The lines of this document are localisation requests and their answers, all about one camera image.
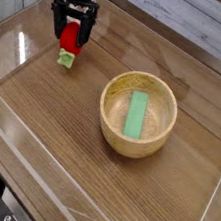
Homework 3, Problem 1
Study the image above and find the wooden bowl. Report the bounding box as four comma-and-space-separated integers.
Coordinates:
99, 71, 178, 159

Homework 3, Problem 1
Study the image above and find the red plush radish toy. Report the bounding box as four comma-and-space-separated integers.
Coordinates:
57, 21, 82, 69

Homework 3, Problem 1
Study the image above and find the clear acrylic tray wall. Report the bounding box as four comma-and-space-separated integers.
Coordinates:
0, 96, 110, 221

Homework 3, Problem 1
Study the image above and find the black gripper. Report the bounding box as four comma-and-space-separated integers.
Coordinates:
51, 0, 99, 47

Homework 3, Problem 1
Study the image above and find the green rectangular block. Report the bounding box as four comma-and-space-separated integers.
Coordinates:
123, 90, 149, 139

